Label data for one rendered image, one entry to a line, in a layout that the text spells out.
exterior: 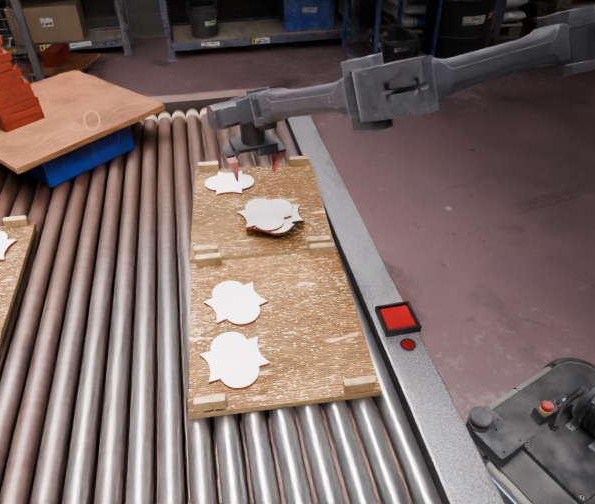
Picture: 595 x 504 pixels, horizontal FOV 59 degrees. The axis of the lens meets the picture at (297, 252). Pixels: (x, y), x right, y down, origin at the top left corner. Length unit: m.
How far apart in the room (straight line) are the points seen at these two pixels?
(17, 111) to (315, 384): 1.21
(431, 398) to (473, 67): 0.58
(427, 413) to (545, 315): 1.68
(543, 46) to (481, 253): 1.99
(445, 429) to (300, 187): 0.79
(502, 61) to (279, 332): 0.63
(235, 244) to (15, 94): 0.82
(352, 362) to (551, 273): 1.95
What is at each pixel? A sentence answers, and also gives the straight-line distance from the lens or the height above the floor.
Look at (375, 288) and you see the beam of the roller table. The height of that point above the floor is 0.91.
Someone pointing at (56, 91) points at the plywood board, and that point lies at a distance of 2.00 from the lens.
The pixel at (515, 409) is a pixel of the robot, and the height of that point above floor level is 0.24.
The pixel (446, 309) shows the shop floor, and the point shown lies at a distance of 2.51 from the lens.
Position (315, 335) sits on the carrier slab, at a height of 0.94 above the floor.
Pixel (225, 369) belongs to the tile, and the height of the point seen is 0.94.
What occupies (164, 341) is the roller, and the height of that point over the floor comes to 0.92.
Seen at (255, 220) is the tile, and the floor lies 0.98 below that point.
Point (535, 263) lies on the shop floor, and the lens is 2.90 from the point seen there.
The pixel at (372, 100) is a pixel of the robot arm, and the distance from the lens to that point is 0.81.
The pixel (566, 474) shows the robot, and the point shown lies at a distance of 1.84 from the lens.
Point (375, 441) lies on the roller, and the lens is 0.96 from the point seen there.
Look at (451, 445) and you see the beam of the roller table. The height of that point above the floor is 0.91.
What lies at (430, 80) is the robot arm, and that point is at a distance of 0.78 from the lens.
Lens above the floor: 1.74
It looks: 40 degrees down
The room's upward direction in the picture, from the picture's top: 1 degrees counter-clockwise
